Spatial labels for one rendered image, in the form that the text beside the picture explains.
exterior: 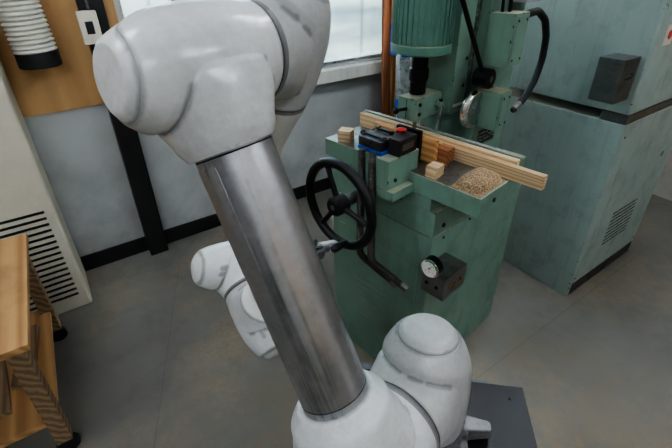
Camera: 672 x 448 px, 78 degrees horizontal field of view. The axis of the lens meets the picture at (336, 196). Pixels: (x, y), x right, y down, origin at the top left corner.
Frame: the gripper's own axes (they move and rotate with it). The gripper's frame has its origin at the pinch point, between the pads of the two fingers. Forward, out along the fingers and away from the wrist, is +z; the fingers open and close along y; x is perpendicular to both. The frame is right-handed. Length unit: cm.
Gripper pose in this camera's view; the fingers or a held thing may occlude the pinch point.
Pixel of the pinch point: (326, 246)
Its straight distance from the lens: 122.2
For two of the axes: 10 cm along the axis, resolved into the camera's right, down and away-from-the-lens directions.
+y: -6.9, -3.5, 6.3
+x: -2.4, 9.3, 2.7
